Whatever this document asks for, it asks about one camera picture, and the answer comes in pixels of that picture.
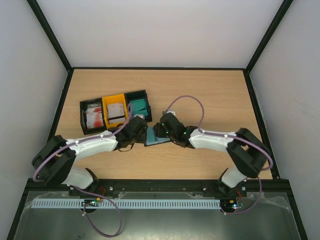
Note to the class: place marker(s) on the black leather card holder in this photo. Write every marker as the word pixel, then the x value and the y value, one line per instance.
pixel 161 141

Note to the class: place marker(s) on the grey slotted cable duct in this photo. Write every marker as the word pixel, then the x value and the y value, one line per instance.
pixel 59 203

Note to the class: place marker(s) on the yellow middle card bin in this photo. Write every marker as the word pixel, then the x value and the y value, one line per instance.
pixel 118 98

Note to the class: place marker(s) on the black left card bin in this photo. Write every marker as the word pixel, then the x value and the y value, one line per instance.
pixel 83 106

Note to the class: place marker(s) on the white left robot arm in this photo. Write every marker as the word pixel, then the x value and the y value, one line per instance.
pixel 54 164

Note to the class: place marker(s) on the black right card bin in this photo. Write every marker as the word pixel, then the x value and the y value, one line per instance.
pixel 140 94

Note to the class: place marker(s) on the white striped cards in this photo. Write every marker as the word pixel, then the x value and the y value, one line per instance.
pixel 115 113

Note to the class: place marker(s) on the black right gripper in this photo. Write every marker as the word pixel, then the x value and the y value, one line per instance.
pixel 158 130

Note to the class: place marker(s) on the black enclosure frame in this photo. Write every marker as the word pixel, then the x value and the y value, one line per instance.
pixel 281 12

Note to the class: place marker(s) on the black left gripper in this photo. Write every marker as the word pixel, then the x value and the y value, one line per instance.
pixel 143 139

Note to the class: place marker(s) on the black card bin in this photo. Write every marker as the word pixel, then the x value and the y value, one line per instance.
pixel 83 106
pixel 140 94

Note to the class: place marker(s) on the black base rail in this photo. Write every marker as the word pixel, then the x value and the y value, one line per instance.
pixel 208 188

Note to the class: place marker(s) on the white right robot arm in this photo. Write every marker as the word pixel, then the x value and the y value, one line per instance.
pixel 248 154

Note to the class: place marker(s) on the teal card stack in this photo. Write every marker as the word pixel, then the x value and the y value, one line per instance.
pixel 139 107

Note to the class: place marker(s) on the red and white cards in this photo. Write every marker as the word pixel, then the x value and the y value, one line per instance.
pixel 94 116

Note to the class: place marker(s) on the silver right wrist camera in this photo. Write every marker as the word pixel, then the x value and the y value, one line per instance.
pixel 171 112

